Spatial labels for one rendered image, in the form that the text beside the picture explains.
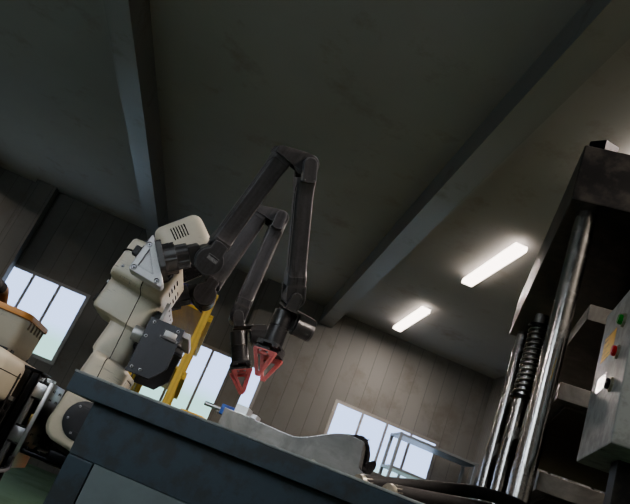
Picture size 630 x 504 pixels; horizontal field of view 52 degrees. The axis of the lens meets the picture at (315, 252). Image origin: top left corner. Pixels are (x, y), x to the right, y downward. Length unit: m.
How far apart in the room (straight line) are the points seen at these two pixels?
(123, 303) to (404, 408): 8.16
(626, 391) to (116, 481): 1.03
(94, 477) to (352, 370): 8.61
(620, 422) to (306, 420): 8.13
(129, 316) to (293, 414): 7.63
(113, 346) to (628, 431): 1.30
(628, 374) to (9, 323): 1.53
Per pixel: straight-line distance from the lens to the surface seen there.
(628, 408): 1.52
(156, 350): 1.82
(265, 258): 2.23
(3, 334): 1.92
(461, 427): 10.12
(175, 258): 1.75
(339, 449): 1.68
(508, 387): 3.04
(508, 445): 2.58
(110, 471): 1.16
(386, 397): 9.76
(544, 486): 1.87
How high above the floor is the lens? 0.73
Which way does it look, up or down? 21 degrees up
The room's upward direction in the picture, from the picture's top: 22 degrees clockwise
